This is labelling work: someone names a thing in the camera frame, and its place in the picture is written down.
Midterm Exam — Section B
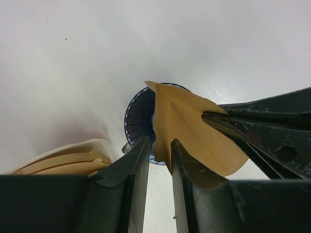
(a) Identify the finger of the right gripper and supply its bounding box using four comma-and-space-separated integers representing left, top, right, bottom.
201, 88, 311, 179

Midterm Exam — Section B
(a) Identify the blue glass ribbed dripper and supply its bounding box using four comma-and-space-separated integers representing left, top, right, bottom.
124, 82, 192, 167

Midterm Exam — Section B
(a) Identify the grey glass coffee server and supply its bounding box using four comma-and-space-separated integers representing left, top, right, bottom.
121, 143, 132, 154

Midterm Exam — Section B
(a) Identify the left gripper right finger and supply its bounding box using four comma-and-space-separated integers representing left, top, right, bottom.
171, 140, 311, 233

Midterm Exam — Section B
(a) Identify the brown paper coffee filter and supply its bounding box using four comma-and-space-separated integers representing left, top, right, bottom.
146, 81, 248, 189

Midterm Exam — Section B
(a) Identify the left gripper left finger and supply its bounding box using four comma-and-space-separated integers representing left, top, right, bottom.
0, 137, 150, 233

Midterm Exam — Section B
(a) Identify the orange coffee filter packet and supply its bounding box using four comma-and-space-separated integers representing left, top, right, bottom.
6, 139, 116, 176

